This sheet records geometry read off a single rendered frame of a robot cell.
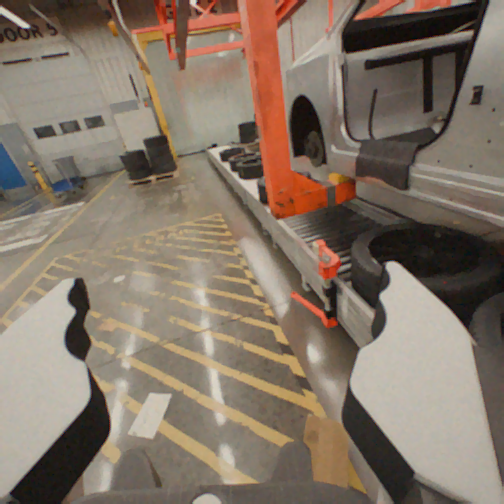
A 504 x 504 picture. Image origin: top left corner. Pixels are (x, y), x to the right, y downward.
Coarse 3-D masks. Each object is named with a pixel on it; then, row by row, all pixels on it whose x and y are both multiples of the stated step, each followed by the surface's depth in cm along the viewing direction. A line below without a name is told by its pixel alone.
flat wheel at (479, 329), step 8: (496, 296) 97; (480, 304) 96; (488, 304) 95; (496, 304) 94; (480, 312) 92; (488, 312) 92; (496, 312) 91; (472, 320) 91; (480, 320) 89; (488, 320) 89; (496, 320) 88; (472, 328) 89; (480, 328) 87; (488, 328) 86; (496, 328) 86; (472, 336) 88; (480, 336) 84; (488, 336) 84; (496, 336) 83; (480, 344) 82; (488, 344) 81; (496, 344) 81; (496, 352) 79
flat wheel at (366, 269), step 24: (360, 240) 149; (384, 240) 151; (408, 240) 155; (432, 240) 140; (456, 240) 136; (480, 240) 129; (360, 264) 131; (408, 264) 128; (432, 264) 129; (456, 264) 139; (480, 264) 114; (360, 288) 136; (432, 288) 107; (456, 288) 105; (480, 288) 105; (456, 312) 111
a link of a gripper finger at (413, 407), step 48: (384, 288) 10; (384, 336) 7; (432, 336) 7; (384, 384) 6; (432, 384) 6; (384, 432) 5; (432, 432) 5; (480, 432) 5; (384, 480) 5; (432, 480) 4; (480, 480) 4
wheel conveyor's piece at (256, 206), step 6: (312, 180) 323; (318, 180) 307; (246, 192) 336; (246, 198) 345; (252, 198) 302; (258, 198) 329; (252, 204) 314; (258, 204) 280; (264, 204) 308; (252, 210) 326; (258, 210) 289; (264, 210) 260; (258, 216) 298; (264, 216) 267; (264, 222) 276; (264, 228) 290
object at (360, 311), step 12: (276, 228) 232; (288, 228) 207; (288, 240) 205; (300, 240) 186; (300, 252) 183; (312, 252) 169; (312, 264) 166; (336, 276) 143; (348, 288) 133; (348, 300) 130; (360, 300) 124; (348, 312) 133; (360, 312) 121; (372, 312) 116; (360, 324) 124; (372, 336) 116
